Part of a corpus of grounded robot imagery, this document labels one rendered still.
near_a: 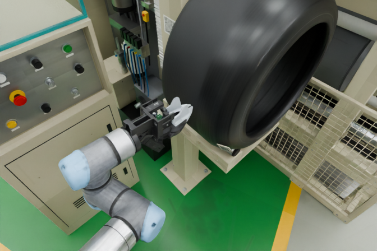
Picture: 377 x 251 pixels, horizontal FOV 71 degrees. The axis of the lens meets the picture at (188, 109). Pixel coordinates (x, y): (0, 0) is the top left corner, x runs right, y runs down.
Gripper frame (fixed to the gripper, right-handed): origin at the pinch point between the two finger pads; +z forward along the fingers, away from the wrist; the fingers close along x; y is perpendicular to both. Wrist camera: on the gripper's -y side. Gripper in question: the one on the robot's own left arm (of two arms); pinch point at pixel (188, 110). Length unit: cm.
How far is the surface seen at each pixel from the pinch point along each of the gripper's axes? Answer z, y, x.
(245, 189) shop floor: 63, -115, -5
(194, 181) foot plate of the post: 41, -116, 23
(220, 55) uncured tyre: 5.6, 17.5, -3.1
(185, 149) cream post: 32, -75, 28
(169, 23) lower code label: 22.1, 4.9, 35.0
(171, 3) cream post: 21.2, 13.3, 33.1
